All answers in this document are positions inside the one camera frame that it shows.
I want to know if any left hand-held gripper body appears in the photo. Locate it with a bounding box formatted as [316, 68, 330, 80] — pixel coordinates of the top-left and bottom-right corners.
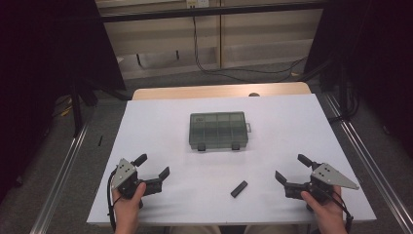
[110, 157, 164, 200]

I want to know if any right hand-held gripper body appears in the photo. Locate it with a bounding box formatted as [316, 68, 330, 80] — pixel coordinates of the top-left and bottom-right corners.
[283, 162, 360, 213]

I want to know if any grey transparent compartment box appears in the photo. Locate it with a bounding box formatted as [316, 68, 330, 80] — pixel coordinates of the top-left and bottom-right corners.
[188, 111, 252, 152]

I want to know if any person's left hand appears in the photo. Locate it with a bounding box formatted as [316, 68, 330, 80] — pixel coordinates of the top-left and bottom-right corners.
[111, 181, 147, 227]

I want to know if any person's right hand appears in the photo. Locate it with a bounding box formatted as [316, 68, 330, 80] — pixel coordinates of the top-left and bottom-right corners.
[299, 185, 348, 230]

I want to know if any white table board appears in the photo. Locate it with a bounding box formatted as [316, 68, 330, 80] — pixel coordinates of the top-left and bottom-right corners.
[86, 93, 378, 226]

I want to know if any person's right leg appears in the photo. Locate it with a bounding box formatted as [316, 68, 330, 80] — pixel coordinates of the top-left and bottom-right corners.
[244, 224, 298, 234]

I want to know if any person's leg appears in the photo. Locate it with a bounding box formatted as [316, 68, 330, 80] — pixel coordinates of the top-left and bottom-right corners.
[169, 225, 224, 234]
[244, 224, 298, 234]

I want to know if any person's left leg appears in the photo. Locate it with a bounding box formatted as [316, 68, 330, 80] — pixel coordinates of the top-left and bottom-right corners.
[169, 225, 224, 234]

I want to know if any black metal stand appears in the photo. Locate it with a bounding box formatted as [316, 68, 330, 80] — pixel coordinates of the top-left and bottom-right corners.
[68, 77, 99, 138]

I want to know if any yellow floor item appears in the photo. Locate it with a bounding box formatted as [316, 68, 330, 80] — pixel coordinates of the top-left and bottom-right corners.
[59, 104, 73, 118]

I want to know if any light wooden table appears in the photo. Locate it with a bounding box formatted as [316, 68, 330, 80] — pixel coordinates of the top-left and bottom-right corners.
[131, 81, 313, 101]

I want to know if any black curtain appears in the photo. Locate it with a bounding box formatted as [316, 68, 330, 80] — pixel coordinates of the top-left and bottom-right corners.
[304, 0, 413, 159]
[0, 0, 128, 199]

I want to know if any black horizontal bar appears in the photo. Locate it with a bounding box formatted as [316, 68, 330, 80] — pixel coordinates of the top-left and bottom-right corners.
[99, 1, 329, 23]

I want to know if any white power socket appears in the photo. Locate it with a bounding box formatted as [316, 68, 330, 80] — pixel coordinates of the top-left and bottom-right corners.
[186, 0, 210, 10]

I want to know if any left hand-held gripper cable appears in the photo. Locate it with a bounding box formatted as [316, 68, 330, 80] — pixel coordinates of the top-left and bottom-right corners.
[106, 169, 119, 233]

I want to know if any hand-held gripper cable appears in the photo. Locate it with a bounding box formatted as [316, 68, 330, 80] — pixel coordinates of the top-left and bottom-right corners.
[106, 169, 119, 233]
[330, 190, 355, 234]

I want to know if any right hand-held gripper cable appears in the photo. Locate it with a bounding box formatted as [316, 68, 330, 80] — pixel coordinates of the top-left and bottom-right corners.
[330, 190, 355, 234]

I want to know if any aluminium floor rail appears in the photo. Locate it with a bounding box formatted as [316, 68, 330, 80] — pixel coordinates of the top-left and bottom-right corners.
[323, 93, 413, 229]
[29, 119, 92, 234]

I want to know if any bundle of black cables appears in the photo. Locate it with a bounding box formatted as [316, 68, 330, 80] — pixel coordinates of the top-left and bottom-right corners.
[326, 83, 360, 125]

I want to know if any long black floor cable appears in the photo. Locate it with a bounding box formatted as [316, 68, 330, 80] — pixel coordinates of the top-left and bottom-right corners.
[192, 15, 308, 84]

